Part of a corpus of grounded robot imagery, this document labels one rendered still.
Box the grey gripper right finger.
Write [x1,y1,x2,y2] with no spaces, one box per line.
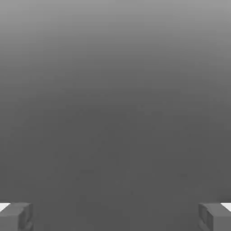
[198,202,231,231]

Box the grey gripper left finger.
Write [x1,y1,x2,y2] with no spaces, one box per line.
[0,202,34,231]

